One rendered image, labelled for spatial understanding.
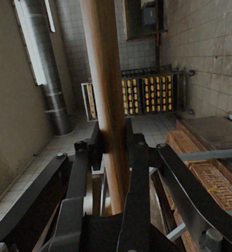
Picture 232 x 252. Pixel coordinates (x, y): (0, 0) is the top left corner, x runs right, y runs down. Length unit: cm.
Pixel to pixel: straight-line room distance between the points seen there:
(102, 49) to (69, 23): 518
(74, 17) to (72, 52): 84
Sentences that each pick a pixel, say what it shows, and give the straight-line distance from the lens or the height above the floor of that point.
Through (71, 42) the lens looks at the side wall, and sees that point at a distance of 529.
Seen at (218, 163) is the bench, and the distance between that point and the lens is 136.
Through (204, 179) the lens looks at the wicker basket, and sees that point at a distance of 126.
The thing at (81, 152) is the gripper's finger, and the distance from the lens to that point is 16.
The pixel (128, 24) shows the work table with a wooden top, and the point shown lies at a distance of 435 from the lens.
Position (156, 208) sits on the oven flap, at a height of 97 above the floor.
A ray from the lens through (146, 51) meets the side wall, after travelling 521.
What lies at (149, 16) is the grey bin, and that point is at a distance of 459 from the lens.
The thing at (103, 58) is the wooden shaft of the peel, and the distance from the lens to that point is 17.
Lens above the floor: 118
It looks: 3 degrees up
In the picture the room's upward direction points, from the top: 96 degrees counter-clockwise
